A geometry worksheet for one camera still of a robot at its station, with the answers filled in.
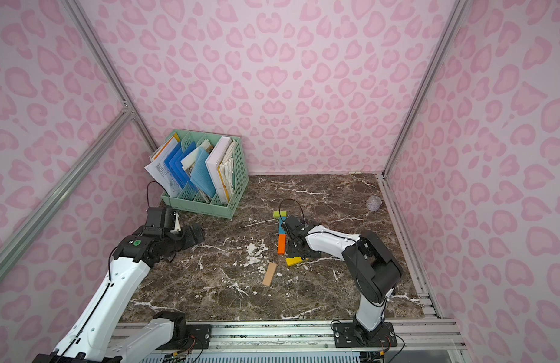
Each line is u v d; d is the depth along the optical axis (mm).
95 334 391
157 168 927
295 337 749
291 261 884
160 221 565
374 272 465
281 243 936
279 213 1044
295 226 735
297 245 674
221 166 882
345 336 721
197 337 725
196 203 1005
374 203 1068
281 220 1003
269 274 862
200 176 908
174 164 954
